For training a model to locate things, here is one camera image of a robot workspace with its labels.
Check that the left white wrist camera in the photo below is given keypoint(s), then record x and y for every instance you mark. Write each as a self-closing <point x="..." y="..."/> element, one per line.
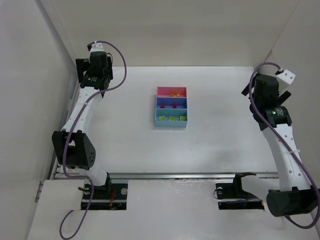
<point x="95" y="47"/>

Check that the pink container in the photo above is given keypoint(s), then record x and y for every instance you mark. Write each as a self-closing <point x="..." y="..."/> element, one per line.
<point x="165" y="91"/>

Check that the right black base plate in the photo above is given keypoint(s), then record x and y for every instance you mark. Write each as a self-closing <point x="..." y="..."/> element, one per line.
<point x="232" y="197"/>

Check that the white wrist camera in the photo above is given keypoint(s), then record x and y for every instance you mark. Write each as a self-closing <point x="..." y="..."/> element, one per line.
<point x="285" y="78"/>
<point x="95" y="47"/>

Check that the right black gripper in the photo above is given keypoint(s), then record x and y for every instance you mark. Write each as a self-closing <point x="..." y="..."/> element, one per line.
<point x="246" y="90"/>

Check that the light blue container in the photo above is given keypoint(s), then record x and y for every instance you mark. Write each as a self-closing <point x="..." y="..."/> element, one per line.
<point x="170" y="112"/>

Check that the dark blue container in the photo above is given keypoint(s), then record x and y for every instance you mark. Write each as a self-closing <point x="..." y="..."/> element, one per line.
<point x="181" y="102"/>

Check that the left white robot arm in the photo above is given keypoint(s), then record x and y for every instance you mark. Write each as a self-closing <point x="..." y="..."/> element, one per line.
<point x="80" y="153"/>

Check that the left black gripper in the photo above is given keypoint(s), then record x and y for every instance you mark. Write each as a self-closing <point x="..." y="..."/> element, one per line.
<point x="81" y="67"/>

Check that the yellow duplo brick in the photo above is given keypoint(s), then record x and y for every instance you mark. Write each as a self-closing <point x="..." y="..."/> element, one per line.
<point x="174" y="95"/>

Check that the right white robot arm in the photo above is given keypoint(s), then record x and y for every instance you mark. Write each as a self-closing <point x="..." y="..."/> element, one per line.
<point x="295" y="194"/>

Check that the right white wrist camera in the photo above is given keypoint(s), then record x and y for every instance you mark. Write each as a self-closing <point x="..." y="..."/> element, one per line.
<point x="285" y="78"/>

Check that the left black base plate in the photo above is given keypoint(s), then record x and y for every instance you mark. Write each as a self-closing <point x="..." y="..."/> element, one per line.
<point x="112" y="199"/>

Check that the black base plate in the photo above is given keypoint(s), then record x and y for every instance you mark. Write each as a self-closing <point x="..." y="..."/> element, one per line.
<point x="112" y="199"/>
<point x="232" y="197"/>

